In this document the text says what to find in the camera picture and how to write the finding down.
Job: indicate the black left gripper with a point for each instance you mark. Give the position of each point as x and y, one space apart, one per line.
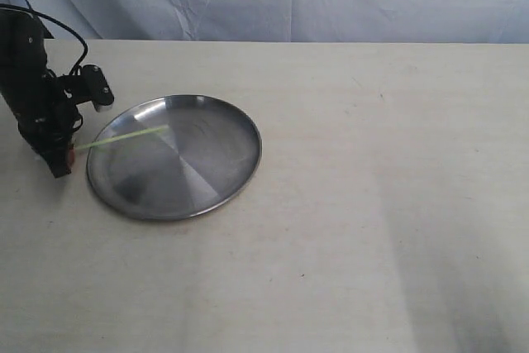
47 118

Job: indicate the green glow stick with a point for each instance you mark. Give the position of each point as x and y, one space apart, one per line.
129 135

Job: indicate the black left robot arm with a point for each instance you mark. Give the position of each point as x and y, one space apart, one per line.
22 51

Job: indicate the round stainless steel plate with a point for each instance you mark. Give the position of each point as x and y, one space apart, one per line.
208 155

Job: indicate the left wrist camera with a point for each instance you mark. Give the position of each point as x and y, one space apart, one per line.
88 85

